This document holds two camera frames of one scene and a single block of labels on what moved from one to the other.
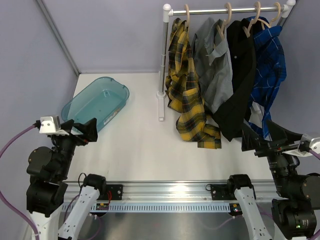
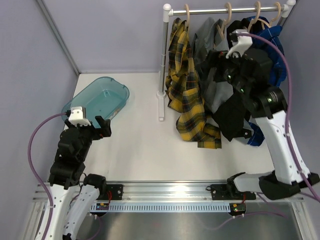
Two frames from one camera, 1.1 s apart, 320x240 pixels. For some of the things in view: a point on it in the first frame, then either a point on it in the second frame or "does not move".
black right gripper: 280,135 to 215,59
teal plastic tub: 101,102 does not move
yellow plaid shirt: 184,89 does not move
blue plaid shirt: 271,66 does not move
